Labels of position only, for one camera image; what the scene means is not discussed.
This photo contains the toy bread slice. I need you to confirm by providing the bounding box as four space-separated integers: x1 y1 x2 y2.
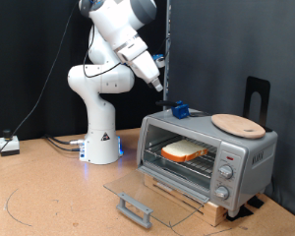
160 139 208 163

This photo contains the silver oven knob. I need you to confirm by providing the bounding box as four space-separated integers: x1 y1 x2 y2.
213 185 230 201
218 163 235 180

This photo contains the black backdrop curtain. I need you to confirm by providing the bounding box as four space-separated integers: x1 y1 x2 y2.
0 0 168 143

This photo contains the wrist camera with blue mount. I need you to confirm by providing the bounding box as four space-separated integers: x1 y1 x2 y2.
152 53 166 69

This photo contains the wooden slatted block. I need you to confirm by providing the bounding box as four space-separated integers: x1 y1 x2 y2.
144 173 229 227

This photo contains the black foam pad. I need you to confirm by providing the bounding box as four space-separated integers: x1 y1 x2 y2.
225 206 255 222
247 195 266 209

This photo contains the small round wooden board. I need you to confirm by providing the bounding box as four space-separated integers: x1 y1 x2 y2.
210 113 266 140

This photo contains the black base cable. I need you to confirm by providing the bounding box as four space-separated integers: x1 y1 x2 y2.
44 137 82 152
43 134 86 147

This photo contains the white emergency stop box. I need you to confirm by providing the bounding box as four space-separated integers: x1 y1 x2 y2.
0 129 21 156

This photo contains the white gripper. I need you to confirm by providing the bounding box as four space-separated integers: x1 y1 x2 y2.
129 50 164 93

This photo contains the black metal bookend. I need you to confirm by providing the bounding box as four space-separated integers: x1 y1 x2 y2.
243 76 273 133

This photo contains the grey backdrop curtain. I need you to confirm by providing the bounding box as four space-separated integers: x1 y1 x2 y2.
168 0 295 222

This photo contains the silver toaster oven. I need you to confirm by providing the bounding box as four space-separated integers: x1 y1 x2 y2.
136 108 279 217

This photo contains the black spatula with blue block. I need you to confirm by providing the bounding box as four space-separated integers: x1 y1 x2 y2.
154 99 210 120

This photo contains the glass oven door with handle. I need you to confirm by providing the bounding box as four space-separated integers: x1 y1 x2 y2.
102 165 210 229

